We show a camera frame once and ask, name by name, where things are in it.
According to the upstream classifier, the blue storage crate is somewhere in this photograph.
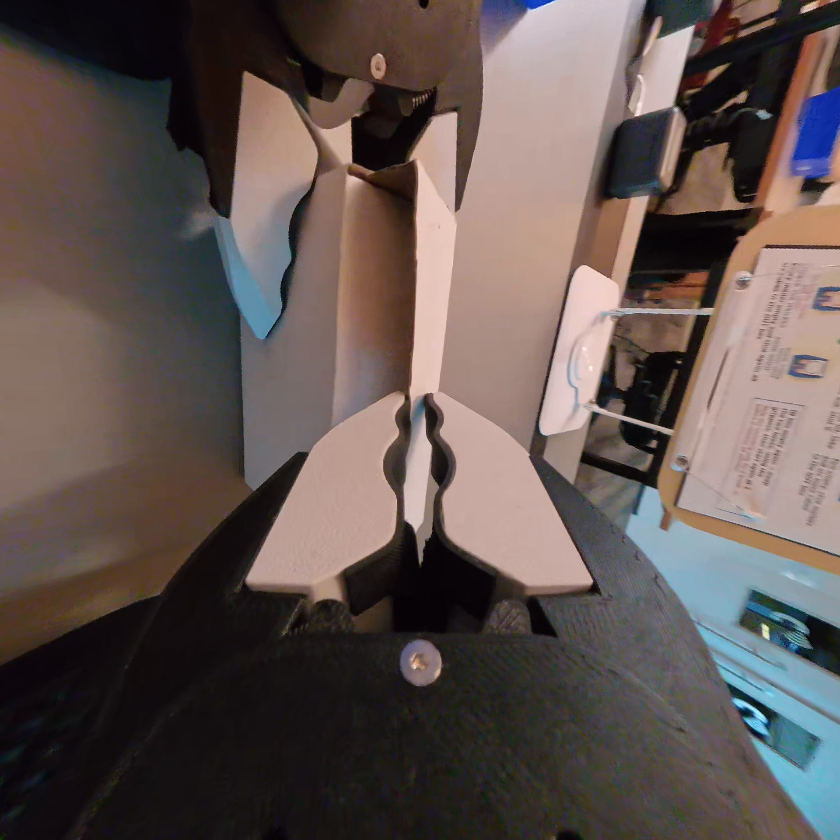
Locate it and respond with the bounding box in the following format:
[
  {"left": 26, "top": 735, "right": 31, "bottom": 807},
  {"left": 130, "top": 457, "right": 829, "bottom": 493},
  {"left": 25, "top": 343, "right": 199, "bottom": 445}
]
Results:
[{"left": 789, "top": 87, "right": 840, "bottom": 179}]

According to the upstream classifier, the white cardboard box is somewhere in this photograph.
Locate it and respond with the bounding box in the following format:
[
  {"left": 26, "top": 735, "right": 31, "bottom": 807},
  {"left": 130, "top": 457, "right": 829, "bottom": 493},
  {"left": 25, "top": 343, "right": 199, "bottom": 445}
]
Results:
[{"left": 239, "top": 159, "right": 462, "bottom": 529}]

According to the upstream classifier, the instruction sign board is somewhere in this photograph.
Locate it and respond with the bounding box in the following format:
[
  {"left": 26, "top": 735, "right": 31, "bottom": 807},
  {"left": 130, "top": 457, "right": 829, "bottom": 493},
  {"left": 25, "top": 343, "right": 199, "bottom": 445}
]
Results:
[{"left": 658, "top": 205, "right": 840, "bottom": 577}]

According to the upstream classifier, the white stand base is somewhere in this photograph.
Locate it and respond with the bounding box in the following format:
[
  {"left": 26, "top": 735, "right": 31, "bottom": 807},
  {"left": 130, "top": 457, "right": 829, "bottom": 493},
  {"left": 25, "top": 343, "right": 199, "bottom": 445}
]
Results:
[{"left": 537, "top": 264, "right": 622, "bottom": 436}]

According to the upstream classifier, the grey desk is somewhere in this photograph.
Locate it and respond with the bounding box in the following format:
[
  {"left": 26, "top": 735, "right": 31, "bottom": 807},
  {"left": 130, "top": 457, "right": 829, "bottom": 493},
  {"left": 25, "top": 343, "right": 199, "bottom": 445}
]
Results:
[{"left": 0, "top": 0, "right": 697, "bottom": 664}]

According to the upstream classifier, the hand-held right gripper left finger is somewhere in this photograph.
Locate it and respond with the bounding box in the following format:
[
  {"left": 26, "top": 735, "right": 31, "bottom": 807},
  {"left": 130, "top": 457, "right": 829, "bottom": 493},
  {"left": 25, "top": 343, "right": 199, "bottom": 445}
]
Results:
[{"left": 245, "top": 390, "right": 413, "bottom": 602}]

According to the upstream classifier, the large dark container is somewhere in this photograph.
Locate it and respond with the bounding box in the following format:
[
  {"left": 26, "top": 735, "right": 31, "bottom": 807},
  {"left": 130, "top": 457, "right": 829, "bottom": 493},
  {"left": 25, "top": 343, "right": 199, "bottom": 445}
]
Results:
[{"left": 602, "top": 106, "right": 688, "bottom": 200}]

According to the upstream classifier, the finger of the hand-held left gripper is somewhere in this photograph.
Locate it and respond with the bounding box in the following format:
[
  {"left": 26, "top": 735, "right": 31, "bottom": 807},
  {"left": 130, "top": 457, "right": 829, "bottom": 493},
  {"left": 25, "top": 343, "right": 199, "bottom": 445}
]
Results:
[
  {"left": 415, "top": 110, "right": 460, "bottom": 212},
  {"left": 214, "top": 71, "right": 332, "bottom": 342}
]

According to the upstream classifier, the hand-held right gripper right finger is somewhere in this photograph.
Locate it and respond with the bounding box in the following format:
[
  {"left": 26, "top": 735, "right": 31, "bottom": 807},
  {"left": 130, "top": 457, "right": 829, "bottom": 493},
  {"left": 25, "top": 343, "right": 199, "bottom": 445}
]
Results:
[{"left": 424, "top": 390, "right": 596, "bottom": 598}]

